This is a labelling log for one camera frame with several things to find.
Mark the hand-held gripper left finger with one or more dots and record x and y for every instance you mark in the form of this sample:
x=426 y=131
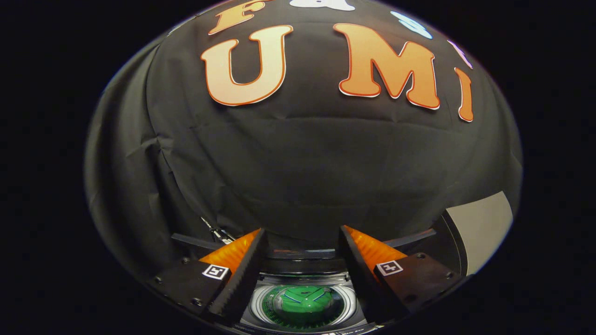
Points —
x=244 y=284

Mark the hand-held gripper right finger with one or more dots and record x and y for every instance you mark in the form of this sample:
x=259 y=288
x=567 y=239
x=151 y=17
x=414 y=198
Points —
x=361 y=279

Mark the grey washing machine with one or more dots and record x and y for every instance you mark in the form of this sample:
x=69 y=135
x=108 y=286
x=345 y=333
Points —
x=305 y=279

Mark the green polo shirt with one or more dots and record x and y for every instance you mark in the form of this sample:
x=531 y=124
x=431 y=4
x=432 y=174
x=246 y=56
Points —
x=302 y=304

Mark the dark transparent washing machine lid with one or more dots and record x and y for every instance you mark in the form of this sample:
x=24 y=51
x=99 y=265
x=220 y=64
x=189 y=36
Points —
x=302 y=255

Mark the grey cabinet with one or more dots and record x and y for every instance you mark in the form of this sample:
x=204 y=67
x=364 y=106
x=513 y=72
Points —
x=484 y=228

